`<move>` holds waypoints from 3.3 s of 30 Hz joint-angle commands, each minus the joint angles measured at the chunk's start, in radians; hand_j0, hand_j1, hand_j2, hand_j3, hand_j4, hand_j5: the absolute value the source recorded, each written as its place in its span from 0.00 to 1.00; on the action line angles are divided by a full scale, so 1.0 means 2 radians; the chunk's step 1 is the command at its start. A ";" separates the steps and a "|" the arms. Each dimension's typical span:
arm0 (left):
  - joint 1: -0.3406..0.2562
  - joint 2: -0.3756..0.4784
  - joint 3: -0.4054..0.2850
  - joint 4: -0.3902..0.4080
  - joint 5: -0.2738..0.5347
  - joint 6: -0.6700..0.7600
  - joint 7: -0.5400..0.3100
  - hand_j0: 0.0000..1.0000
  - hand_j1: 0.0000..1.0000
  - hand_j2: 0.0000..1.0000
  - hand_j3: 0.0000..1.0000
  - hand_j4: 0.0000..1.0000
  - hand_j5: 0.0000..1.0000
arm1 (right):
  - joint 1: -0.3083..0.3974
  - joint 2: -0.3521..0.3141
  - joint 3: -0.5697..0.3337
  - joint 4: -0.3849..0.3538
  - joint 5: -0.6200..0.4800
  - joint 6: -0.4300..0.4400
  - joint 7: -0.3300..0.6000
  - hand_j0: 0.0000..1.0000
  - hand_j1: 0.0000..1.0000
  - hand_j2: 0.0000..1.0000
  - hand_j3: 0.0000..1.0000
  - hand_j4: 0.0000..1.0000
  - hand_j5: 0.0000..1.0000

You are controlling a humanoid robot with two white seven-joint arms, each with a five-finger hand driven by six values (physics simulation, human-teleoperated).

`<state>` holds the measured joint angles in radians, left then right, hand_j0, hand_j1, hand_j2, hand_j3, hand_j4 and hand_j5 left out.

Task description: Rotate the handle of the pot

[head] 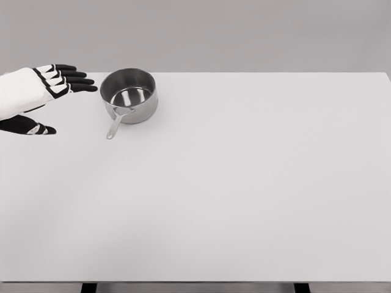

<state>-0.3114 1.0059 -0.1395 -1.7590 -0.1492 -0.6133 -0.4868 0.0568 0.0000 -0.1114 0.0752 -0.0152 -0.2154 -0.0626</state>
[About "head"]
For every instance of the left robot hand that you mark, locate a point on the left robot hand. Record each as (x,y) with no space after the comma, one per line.
(23,88)

